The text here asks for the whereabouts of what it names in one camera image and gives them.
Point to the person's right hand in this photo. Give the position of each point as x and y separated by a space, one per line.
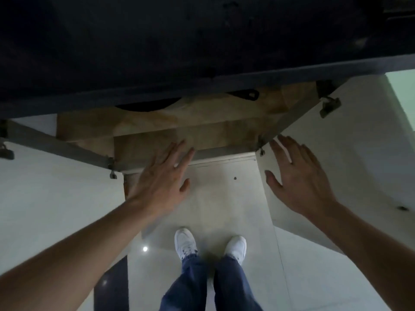
303 187

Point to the person's left hand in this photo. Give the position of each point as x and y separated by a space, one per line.
159 187

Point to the person's right little finger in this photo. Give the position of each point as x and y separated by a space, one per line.
315 163

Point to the person's left thumb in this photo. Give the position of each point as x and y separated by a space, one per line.
185 186

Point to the person's left middle finger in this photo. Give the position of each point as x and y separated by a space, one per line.
175 152

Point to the person's right thumb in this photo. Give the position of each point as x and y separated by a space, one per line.
273 180

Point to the person's left little finger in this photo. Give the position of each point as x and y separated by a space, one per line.
151 161

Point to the person's right middle finger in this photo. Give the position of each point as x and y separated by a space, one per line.
290 146

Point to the person's left forearm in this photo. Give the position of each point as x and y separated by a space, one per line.
71 255

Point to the person's right forearm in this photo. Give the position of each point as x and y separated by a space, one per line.
366 249

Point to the metal door hinge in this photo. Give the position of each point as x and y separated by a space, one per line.
329 106
261 146
6 152
112 168

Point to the brown cabinet interior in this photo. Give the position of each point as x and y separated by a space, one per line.
201 126

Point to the white cabinet door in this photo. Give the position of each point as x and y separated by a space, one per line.
48 197
356 152

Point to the white left sneaker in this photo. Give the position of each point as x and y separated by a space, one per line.
185 243

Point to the white sneaker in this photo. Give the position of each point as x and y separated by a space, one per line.
185 243
236 248

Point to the white right sneaker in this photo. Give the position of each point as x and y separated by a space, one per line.
236 248

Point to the blue jeans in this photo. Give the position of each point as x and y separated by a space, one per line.
191 285

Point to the dark countertop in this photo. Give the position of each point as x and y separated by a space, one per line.
194 42

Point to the black bracket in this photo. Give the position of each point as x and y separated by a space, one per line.
246 94

